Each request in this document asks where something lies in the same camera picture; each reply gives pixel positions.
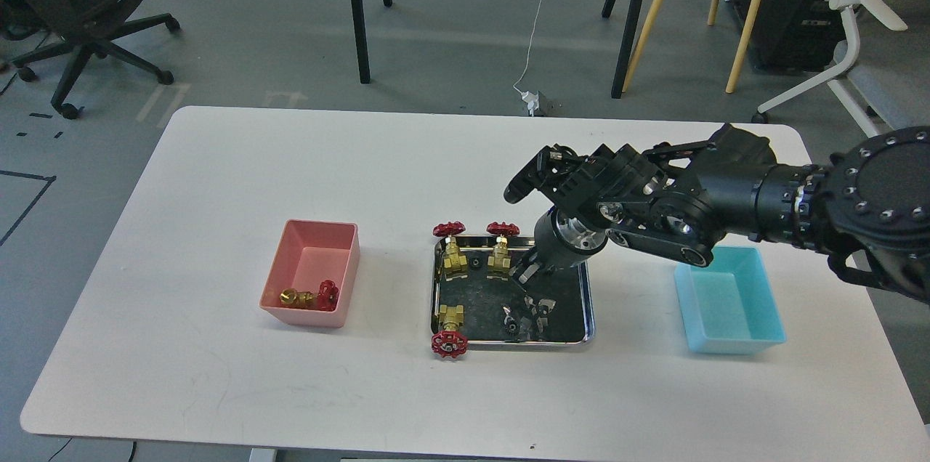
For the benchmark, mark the brass valve red handle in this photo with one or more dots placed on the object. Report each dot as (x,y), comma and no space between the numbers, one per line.
(324,299)

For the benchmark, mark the brass valve top middle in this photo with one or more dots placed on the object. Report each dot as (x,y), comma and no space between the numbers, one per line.
(500,258)

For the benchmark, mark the blue plastic box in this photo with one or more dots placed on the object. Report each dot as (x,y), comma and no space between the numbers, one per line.
(728,307)

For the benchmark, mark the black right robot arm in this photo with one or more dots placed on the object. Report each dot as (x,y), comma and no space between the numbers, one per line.
(867,210)

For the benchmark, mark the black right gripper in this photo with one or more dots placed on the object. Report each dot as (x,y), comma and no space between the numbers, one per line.
(560,242)

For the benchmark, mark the brass valve top left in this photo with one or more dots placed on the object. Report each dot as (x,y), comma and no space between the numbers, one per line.
(454,263)

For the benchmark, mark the brass valve bottom left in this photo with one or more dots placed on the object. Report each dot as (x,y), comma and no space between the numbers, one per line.
(449,341)

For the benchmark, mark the yellow wooden leg left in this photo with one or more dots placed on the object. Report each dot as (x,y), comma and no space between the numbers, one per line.
(652,14)

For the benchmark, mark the stainless steel tray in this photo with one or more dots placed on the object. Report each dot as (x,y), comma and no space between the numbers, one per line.
(555,310)

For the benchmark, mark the black office chair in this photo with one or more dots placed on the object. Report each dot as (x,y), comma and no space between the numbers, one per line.
(73,4)

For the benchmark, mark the pink plastic box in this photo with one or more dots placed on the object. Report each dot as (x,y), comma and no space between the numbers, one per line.
(308,253)

